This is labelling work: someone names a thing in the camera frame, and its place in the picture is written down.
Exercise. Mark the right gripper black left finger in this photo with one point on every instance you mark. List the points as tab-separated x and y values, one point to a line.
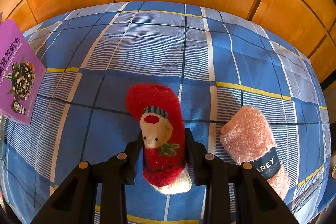
74	200

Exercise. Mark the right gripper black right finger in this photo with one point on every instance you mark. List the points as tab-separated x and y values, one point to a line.
255	200

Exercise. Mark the pink fluffy dishcloth roll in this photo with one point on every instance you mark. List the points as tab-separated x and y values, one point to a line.
248	137

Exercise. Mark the red christmas sock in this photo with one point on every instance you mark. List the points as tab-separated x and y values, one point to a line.
158	112

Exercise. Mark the purple cardboard snack box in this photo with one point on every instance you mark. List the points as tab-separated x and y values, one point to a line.
21	74

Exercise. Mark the blue plaid bed sheet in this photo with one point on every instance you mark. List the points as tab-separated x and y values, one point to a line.
215	62

